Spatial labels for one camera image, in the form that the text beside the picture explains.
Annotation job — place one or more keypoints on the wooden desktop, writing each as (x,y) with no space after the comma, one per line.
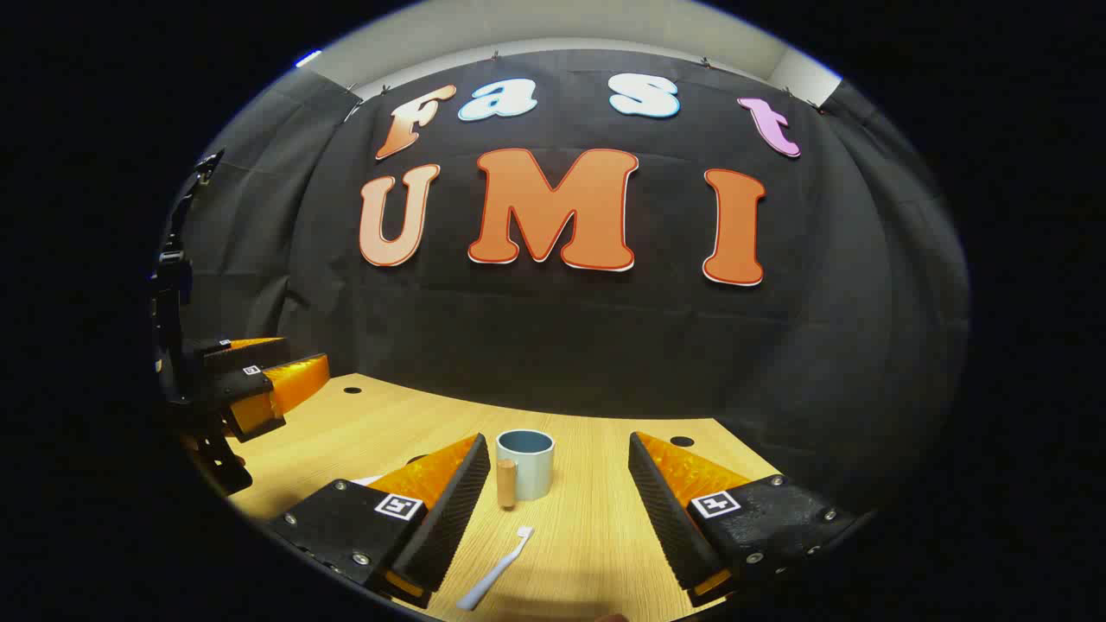
(587,553)

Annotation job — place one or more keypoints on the black backdrop cloth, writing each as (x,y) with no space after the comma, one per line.
(605,345)

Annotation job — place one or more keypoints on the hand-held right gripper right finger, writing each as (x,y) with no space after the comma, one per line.
(661,510)

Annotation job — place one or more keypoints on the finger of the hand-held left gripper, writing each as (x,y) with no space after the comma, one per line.
(294,384)
(251,352)

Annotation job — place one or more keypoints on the ceiling light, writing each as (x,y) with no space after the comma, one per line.
(308,59)

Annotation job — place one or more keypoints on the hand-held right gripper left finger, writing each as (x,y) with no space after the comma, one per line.
(449,518)

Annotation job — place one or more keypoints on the white toothbrush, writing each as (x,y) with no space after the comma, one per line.
(497,570)

